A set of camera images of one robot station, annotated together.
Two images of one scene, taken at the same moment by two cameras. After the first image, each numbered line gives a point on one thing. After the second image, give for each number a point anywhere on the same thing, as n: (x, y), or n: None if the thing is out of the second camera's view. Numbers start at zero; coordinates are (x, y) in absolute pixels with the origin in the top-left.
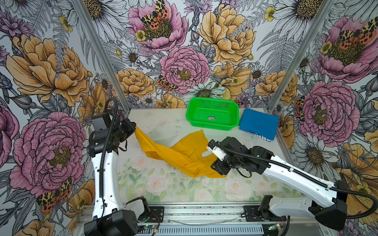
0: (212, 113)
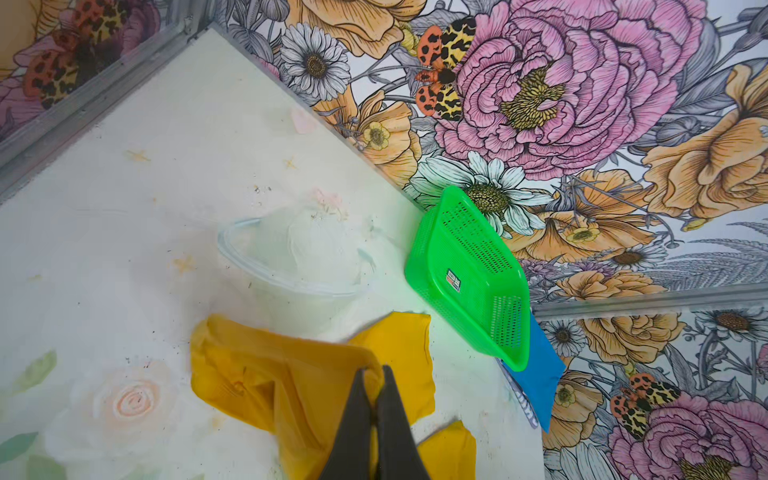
0: (462, 268)
